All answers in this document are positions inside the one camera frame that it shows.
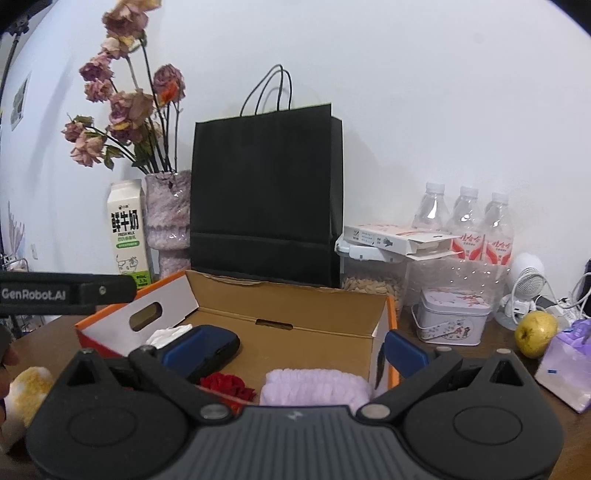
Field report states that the navy blue pouch case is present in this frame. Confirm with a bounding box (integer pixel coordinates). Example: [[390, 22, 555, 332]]
[[156, 325, 240, 384]]

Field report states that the red green ribbon flower clip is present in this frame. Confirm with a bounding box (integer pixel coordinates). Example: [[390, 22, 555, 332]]
[[198, 372, 256, 414]]

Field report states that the yellow white plush toy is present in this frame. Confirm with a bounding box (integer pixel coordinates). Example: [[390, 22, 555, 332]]
[[1, 366, 54, 454]]

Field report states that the lilac fluffy towel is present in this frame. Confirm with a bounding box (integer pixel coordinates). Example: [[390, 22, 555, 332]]
[[259, 369, 373, 413]]

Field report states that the white cloth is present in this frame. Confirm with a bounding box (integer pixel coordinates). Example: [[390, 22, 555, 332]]
[[145, 325, 192, 349]]

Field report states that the person left hand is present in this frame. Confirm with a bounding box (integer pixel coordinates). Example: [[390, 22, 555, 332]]
[[0, 326, 19, 425]]

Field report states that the small white tin box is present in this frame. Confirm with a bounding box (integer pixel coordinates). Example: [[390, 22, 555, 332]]
[[411, 288, 492, 347]]

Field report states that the middle clear water bottle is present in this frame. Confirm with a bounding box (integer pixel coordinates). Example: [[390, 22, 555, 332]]
[[446, 186, 485, 290]]

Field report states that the clear water bottle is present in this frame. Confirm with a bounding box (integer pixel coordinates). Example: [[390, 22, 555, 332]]
[[446, 186, 485, 290], [412, 182, 449, 232], [482, 192, 514, 299]]

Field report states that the clear plastic food container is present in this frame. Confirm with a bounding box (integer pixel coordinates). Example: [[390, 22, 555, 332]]
[[335, 236, 410, 316]]

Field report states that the red cardboard pumpkin box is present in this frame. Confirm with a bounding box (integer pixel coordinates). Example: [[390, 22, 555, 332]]
[[75, 271, 400, 394]]

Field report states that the yellow green apple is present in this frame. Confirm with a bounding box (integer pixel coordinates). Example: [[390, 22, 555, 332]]
[[514, 310, 558, 359]]

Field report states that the flat white carton box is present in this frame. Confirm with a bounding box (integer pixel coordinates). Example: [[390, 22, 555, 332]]
[[342, 224, 458, 260]]

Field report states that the white green milk carton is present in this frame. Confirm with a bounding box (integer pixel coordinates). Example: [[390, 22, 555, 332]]
[[107, 179, 152, 290]]

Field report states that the small white desk fan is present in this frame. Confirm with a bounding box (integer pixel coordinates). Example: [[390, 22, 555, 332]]
[[495, 252, 546, 331]]

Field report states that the purple white gift bag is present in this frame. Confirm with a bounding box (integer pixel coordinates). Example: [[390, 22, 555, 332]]
[[534, 319, 591, 413]]

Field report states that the left clear water bottle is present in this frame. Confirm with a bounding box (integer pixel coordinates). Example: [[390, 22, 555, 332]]
[[412, 182, 449, 232]]

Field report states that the right clear water bottle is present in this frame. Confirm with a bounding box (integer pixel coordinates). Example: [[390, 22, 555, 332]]
[[482, 192, 514, 299]]

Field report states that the black paper shopping bag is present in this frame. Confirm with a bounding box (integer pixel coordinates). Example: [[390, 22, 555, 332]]
[[188, 63, 346, 289]]

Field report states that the dried pink rose bouquet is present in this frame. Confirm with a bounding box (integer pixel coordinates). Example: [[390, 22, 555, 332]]
[[62, 1, 186, 175]]

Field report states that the black studio light stand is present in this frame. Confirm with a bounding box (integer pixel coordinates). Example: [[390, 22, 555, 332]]
[[1, 0, 53, 96]]

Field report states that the white charging cable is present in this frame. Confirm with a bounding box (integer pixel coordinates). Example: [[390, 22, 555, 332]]
[[535, 271, 591, 324]]

